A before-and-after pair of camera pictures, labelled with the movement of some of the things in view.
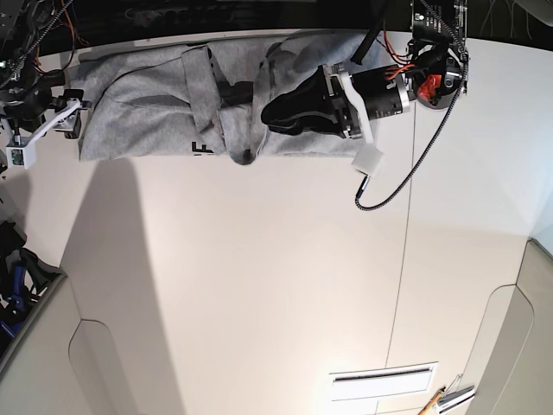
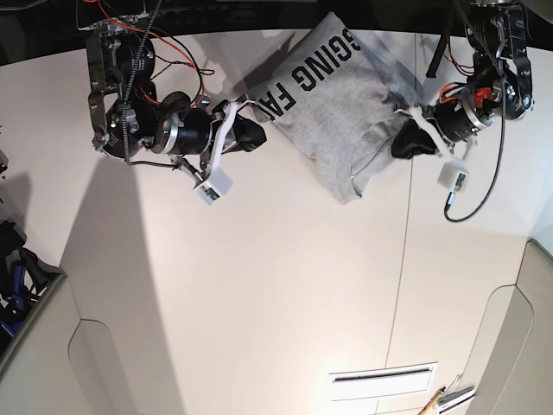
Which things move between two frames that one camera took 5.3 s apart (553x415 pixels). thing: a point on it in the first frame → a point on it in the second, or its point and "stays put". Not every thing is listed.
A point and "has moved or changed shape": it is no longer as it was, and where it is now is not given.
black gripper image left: x=30 y=104 → x=188 y=132
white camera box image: x=368 y=160 → x=454 y=176
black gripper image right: x=333 y=100 → x=454 y=119
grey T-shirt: x=206 y=97 has moved or changed shape
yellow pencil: x=432 y=402 stays put
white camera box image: x=19 y=156 → x=218 y=184
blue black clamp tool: x=24 y=278 stays put
